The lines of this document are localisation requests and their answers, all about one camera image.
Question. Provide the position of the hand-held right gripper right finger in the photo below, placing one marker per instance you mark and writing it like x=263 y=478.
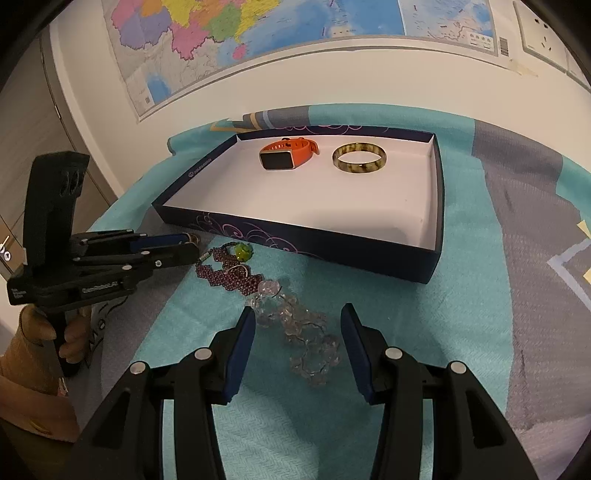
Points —
x=358 y=355

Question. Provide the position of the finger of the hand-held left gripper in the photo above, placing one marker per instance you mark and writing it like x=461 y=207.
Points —
x=175 y=258
x=161 y=241

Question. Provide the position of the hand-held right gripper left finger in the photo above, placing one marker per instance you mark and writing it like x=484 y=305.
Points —
x=240 y=355

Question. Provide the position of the dark blue shallow box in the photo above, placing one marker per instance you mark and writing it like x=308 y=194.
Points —
x=323 y=198

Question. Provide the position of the person's left forearm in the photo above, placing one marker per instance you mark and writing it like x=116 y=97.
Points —
x=27 y=392

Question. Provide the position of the person's left hand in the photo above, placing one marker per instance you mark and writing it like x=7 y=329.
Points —
x=74 y=344

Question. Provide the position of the orange smartwatch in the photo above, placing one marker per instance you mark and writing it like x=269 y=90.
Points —
x=277 y=160

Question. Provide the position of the brown green bangle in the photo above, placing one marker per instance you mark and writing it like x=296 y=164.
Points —
x=359 y=171

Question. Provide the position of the piece of tape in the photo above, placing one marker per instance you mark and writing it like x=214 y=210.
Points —
x=524 y=69

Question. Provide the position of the colourful wall map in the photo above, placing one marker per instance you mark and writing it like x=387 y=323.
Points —
x=207 y=27

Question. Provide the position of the blue wall map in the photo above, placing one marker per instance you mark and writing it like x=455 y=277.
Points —
x=443 y=18

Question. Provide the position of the white wall socket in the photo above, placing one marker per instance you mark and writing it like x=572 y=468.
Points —
x=540 y=37

